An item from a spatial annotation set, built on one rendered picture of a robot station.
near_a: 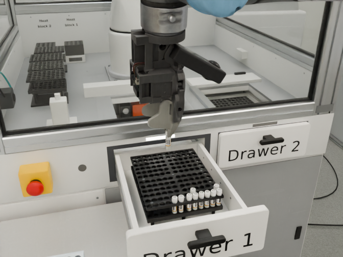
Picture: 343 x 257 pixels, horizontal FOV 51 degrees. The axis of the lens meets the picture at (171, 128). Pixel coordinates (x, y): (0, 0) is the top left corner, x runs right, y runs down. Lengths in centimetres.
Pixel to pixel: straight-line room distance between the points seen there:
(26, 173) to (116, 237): 27
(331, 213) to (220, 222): 167
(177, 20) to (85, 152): 51
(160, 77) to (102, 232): 49
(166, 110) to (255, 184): 61
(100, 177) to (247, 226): 44
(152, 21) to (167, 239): 40
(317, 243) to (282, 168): 98
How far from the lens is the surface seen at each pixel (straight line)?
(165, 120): 65
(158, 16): 56
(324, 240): 216
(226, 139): 102
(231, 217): 73
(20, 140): 94
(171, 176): 88
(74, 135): 93
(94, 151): 96
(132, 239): 69
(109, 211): 101
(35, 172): 94
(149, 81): 59
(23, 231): 101
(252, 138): 106
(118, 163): 95
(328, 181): 263
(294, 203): 132
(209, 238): 70
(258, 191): 121
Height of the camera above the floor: 140
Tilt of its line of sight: 27 degrees down
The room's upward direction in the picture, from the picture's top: straight up
